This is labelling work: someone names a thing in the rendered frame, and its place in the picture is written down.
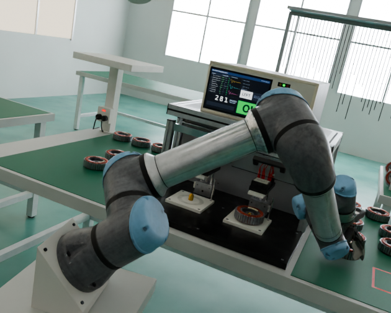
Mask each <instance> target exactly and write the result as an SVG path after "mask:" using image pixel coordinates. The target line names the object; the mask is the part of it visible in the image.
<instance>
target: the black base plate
mask: <svg viewBox="0 0 391 313"><path fill-rule="evenodd" d="M193 186H194V182H193V181H189V180H186V181H183V182H181V183H179V184H176V185H174V186H171V187H169V188H168V189H167V190H166V193H165V195H164V196H163V197H160V198H158V199H157V200H159V202H160V203H161V205H162V206H163V208H164V213H166V215H167V217H168V222H169V227H171V228H174V229H176V230H180V231H181V232H185V233H187V234H190V235H193V236H195V237H198V238H201V239H203V240H206V241H208V242H211V243H214V244H216V245H220V246H221V247H225V248H227V249H230V250H233V251H235V252H238V253H241V254H243V255H246V256H249V257H251V258H254V259H257V260H259V261H262V262H265V263H267V264H270V265H272V266H276V267H278V268H281V269H283V270H286V268H287V266H288V264H289V262H290V260H291V258H292V256H293V254H294V252H295V250H296V248H297V246H298V244H299V242H300V240H301V238H302V236H303V234H304V233H303V232H301V231H297V227H298V225H299V219H298V218H297V217H296V215H293V214H290V213H288V212H284V211H281V210H278V209H275V208H272V210H271V215H270V218H269V219H270V220H272V222H271V224H270V225H269V226H268V228H267V229H266V230H265V231H264V233H263V234H262V235H258V234H255V233H252V232H249V231H247V230H244V229H241V228H238V227H235V226H233V225H230V224H227V223H224V222H223V219H224V218H225V217H226V216H227V215H229V213H231V212H232V211H233V210H234V209H235V208H236V207H237V206H242V205H243V206H244V205H245V206H248V205H249V200H247V199H244V198H242V197H238V196H235V195H232V194H229V193H226V192H223V191H219V190H217V189H215V192H214V195H213V198H212V200H213V201H214V204H212V205H211V206H210V207H208V208H207V209H206V210H205V211H203V212H202V213H200V214H198V213H196V212H193V211H190V210H187V209H184V208H182V207H179V206H175V205H173V204H170V203H168V202H165V199H166V198H168V197H170V196H172V195H173V194H176V193H177V192H179V191H180V190H183V191H187V192H189V193H192V194H196V195H198V196H202V197H205V198H207V199H210V197H206V196H203V195H200V194H197V193H194V188H193Z"/></svg>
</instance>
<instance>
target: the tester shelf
mask: <svg viewBox="0 0 391 313"><path fill-rule="evenodd" d="M201 104H202V99H200V100H194V101H184V102H173V103H168V108H167V112H166V114H169V115H172V116H176V117H180V118H183V119H187V120H191V121H194V122H198V123H201V124H205V125H210V126H212V127H217V128H219V129H221V128H223V127H226V126H228V125H230V124H233V123H235V122H238V121H239V120H235V119H231V118H227V117H223V116H218V115H216V114H211V113H208V112H204V111H201V110H200V108H201ZM322 128H323V127H322ZM323 130H324V131H325V133H326V136H327V137H328V141H329V143H330V147H331V153H332V155H333V154H334V152H335V150H336V149H337V148H338V145H339V144H340V143H341V139H342V137H343V132H338V131H335V130H331V129H326V128H323Z"/></svg>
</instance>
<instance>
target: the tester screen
mask: <svg viewBox="0 0 391 313"><path fill-rule="evenodd" d="M269 85H270V81H266V80H263V79H257V78H252V77H249V76H244V75H239V74H235V73H230V72H227V71H222V70H216V69H213V68H212V71H211V75H210V81H209V87H208V90H207V96H206V100H205V106H207V107H211V108H214V109H218V110H221V111H226V112H231V113H234V114H238V115H241V116H245V117H246V115H243V114H239V113H236V108H237V105H238V100H239V101H244V102H248V103H252V104H256V103H257V101H252V100H249V99H245V98H240V93H241V90H244V91H249V92H252V93H257V94H264V93H266V92H268V90H269ZM216 94H217V95H220V96H225V97H228V98H229V100H228V103H224V102H220V101H215V100H214V98H215V95H216ZM207 100H208V101H212V102H217V103H220V104H224V105H228V106H232V107H234V111H231V110H228V109H224V108H221V107H216V106H211V105H208V104H206V102H207Z"/></svg>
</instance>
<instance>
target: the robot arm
mask: <svg viewBox="0 0 391 313"><path fill-rule="evenodd" d="M275 151H276V153H277V155H278V157H279V158H280V160H281V162H282V163H283V165H284V166H285V168H286V170H287V171H288V173H289V174H290V177H291V178H292V180H293V182H294V185H295V187H296V189H297V190H298V191H299V192H300V193H301V194H299V195H297V196H294V197H293V198H292V207H293V210H294V213H295V215H296V217H297V218H298V219H299V220H302V219H306V220H307V222H308V224H309V226H310V228H311V230H312V232H313V235H314V237H315V239H316V241H317V243H318V246H319V247H320V251H321V252H322V254H323V255H324V257H325V258H326V259H327V260H337V259H340V258H342V257H344V256H345V255H347V254H348V252H349V246H350V241H351V240H352V239H353V241H352V242H351V247H352V249H353V260H357V259H358V258H359V257H360V259H361V260H362V261H363V259H364V255H365V250H364V240H363V238H362V237H361V235H360V234H359V232H358V231H357V229H356V228H355V226H353V225H352V224H353V223H354V222H355V221H357V220H359V219H362V218H363V217H364V215H365V213H366V212H365V211H364V210H362V209H360V208H358V207H356V195H357V186H356V182H355V179H353V178H352V177H351V176H348V175H336V173H335V167H334V163H333V156H332V153H331V147H330V143H329V141H328V137H327V136H326V133H325V131H324V130H323V128H322V127H321V125H320V124H319V122H318V121H317V118H316V117H315V116H314V114H313V112H312V110H311V109H310V106H309V104H308V102H307V101H306V100H305V99H304V98H303V97H302V95H301V94H300V93H299V92H297V91H296V90H294V89H291V88H275V89H272V90H270V91H268V92H266V93H264V94H263V95H262V96H261V99H258V101H257V103H256V107H255V108H252V109H250V110H249V111H248V113H247V115H246V117H245V118H244V119H242V120H240V121H238V122H235V123H233V124H230V125H228V126H226V127H223V128H221V129H218V130H216V131H214V132H211V133H209V134H206V135H204V136H201V137H199V138H197V139H194V140H191V141H190V142H187V143H184V144H182V145H180V146H178V147H175V148H172V149H170V150H168V151H165V152H163V153H160V154H158V155H151V154H149V153H144V154H140V153H138V152H132V153H130V152H122V153H119V154H117V155H115V156H113V157H112V158H111V159H110V160H109V161H108V162H107V163H106V165H105V167H104V170H103V179H102V185H103V188H104V196H105V203H106V215H107V217H106V219H104V220H103V221H101V222H99V223H98V224H96V225H94V226H91V227H85V228H81V229H74V230H71V231H69V232H68V233H66V234H64V235H62V236H61V238H60V239H59V241H58V244H57V248H56V254H57V258H58V263H59V266H60V268H61V271H62V273H63V274H64V276H65V278H66V279H67V280H68V281H69V283H70V284H71V285H72V286H74V287H75V288H76V289H78V290H80V291H82V292H85V293H90V292H93V291H95V290H97V289H99V288H100V287H101V286H103V285H104V284H105V282H106V281H107V280H108V279H109V278H110V277H111V276H112V275H113V274H114V273H115V272H116V271H117V270H118V269H120V268H121V267H123V266H125V265H127V264H129V263H131V262H133V261H135V260H137V259H139V258H140V257H142V256H144V255H146V254H149V253H151V252H153V251H155V250H156V249H157V248H158V247H160V246H162V245H163V244H164V243H165V241H166V240H167V238H168V235H169V222H168V217H167V215H166V213H164V208H163V206H162V205H161V203H160V202H159V200H157V199H158V198H160V197H163V196H164V195H165V193H166V190H167V189H168V188H169V187H171V186H174V185H176V184H179V183H181V182H183V181H186V180H188V179H191V178H193V177H196V176H199V175H201V174H203V173H206V172H208V171H211V170H213V169H216V168H218V167H220V166H223V165H226V164H228V163H231V162H233V161H235V160H238V159H240V158H243V157H245V156H248V155H250V154H252V153H255V152H262V153H265V154H269V153H272V152H275Z"/></svg>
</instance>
